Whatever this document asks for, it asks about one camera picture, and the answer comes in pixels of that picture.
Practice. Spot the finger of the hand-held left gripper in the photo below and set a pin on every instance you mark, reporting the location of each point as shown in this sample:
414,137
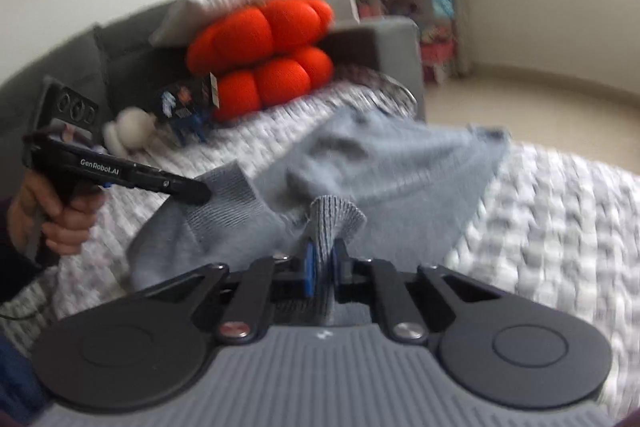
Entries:
175,184

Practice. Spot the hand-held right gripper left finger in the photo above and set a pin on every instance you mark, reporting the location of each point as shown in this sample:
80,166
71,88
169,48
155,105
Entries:
310,272

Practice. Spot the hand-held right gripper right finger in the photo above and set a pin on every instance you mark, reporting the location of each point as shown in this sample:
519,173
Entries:
343,272

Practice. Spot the grey printed t-shirt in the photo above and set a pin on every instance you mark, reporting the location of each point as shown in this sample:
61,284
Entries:
390,187

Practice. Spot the person's left hand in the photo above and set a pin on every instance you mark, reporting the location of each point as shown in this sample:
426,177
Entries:
70,232

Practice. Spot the white plush toy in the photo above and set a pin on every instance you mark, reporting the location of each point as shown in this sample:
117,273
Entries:
130,129

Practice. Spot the smartphone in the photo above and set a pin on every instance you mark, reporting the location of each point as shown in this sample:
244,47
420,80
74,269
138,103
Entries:
192,97

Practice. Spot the orange knot cushion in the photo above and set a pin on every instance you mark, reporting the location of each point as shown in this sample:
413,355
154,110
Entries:
270,32

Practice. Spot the grey quilted blanket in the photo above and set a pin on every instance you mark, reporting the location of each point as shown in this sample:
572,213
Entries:
550,232

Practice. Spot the person's dark blue clothing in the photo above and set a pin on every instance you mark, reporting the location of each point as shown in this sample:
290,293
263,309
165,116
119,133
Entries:
15,377

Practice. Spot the grey sofa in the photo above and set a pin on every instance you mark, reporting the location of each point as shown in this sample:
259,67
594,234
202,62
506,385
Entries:
375,42

